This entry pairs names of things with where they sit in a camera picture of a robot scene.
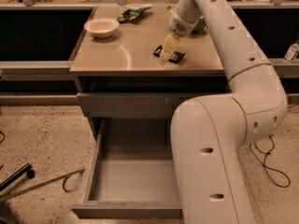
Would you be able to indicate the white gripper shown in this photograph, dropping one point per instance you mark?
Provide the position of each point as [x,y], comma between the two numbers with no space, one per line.
[180,26]

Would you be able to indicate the black stand leg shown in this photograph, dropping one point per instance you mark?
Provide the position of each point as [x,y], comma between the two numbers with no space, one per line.
[25,170]

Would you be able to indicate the white bowl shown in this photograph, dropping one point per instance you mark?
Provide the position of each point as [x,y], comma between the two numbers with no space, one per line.
[102,27]

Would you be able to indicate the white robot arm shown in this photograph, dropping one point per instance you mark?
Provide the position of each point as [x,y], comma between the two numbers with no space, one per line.
[206,131]

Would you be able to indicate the dark green snack bag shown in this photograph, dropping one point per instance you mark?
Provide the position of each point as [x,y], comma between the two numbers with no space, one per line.
[130,14]

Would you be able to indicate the open grey middle drawer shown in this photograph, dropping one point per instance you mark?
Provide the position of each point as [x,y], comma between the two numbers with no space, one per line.
[132,174]

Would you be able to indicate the closed grey top drawer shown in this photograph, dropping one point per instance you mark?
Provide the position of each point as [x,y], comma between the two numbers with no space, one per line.
[138,105]

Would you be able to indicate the grey drawer cabinet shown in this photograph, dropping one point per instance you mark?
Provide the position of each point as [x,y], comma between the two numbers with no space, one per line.
[125,62]

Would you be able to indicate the bright green chip bag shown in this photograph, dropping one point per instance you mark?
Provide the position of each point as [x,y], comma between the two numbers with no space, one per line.
[201,24]

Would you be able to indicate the black rxbar chocolate bar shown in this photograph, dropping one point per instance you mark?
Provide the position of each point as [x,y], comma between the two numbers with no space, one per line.
[176,57]

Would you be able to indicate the metal rod with hook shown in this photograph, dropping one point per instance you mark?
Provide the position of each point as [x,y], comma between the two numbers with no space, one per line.
[41,185]

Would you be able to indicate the clear plastic bottle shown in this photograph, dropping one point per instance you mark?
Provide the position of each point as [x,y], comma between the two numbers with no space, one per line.
[292,51]

